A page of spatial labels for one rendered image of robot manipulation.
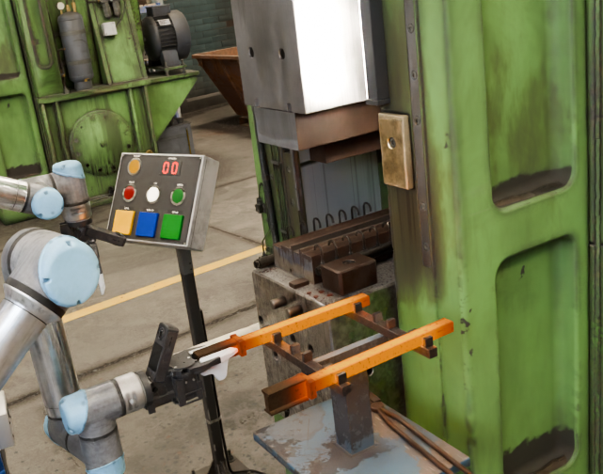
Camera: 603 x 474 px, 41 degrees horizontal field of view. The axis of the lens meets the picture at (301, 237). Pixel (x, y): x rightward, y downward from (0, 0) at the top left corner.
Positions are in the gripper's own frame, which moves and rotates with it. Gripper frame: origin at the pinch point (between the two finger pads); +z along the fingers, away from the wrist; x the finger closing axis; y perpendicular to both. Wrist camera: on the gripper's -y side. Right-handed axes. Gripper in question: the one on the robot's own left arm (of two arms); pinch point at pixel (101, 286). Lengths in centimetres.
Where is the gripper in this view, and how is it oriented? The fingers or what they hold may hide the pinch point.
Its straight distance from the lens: 228.0
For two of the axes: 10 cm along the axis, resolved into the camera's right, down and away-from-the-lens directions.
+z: 1.1, 9.4, 3.2
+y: -9.2, 2.2, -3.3
